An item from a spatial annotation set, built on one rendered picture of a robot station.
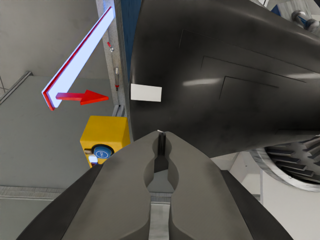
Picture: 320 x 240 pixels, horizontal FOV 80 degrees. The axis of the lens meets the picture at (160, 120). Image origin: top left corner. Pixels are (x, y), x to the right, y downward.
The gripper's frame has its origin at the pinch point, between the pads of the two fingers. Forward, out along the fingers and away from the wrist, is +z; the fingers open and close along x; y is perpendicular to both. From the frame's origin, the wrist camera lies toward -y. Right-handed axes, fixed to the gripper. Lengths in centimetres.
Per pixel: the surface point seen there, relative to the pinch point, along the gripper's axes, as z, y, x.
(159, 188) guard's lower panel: 53, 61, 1
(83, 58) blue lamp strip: 18.2, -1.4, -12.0
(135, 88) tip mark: 8.3, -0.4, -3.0
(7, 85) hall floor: 146, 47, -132
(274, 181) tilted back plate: 20.9, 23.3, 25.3
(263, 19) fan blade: 8.0, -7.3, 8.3
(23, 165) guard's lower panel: 61, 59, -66
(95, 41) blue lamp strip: 24.7, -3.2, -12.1
